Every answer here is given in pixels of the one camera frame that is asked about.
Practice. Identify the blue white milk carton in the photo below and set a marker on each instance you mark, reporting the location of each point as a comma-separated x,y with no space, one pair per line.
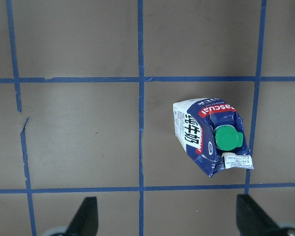
212,134

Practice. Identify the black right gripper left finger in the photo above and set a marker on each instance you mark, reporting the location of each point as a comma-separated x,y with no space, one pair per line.
85,221

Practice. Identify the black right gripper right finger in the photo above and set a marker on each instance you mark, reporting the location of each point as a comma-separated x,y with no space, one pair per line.
252,220

